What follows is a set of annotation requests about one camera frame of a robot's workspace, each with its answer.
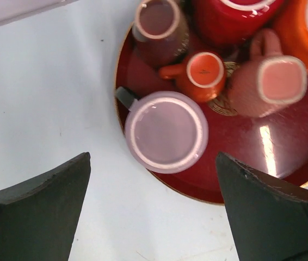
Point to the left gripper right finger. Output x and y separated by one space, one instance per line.
268 216

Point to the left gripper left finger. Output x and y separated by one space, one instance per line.
39 217

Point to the lilac ribbed mug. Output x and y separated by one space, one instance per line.
165 131

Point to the small pink square mug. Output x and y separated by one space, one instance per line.
269 81

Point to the large orange mug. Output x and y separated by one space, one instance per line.
291 25

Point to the large red mug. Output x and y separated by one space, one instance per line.
224 23

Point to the brown patterned mug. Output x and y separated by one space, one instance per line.
161 32

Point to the round red tray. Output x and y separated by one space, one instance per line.
276 144

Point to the small orange cup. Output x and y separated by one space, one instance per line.
201 76

